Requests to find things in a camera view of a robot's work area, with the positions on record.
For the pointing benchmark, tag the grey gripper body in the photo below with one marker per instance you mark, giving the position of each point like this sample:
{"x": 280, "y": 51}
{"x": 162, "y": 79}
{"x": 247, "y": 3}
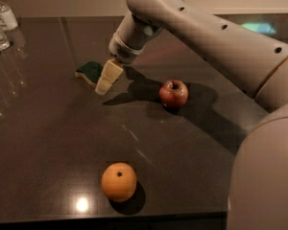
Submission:
{"x": 124, "y": 53}

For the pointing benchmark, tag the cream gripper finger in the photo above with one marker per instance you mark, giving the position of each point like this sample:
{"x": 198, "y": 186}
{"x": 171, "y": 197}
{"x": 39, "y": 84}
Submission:
{"x": 110, "y": 73}

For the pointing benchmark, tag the green and yellow sponge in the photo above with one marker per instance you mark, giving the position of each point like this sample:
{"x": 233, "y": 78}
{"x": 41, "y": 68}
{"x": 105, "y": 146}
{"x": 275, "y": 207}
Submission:
{"x": 89, "y": 72}

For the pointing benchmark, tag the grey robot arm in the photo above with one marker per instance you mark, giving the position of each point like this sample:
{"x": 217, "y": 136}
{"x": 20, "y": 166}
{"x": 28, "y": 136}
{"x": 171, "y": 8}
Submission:
{"x": 256, "y": 64}

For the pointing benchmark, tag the red apple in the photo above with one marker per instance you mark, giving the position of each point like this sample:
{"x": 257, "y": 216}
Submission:
{"x": 173, "y": 94}

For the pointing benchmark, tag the orange fruit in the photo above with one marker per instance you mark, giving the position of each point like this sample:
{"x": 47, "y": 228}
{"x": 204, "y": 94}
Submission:
{"x": 119, "y": 182}

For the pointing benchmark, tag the white pump bottle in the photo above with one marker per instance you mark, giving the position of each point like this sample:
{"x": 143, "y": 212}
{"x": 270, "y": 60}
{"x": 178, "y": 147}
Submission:
{"x": 7, "y": 18}

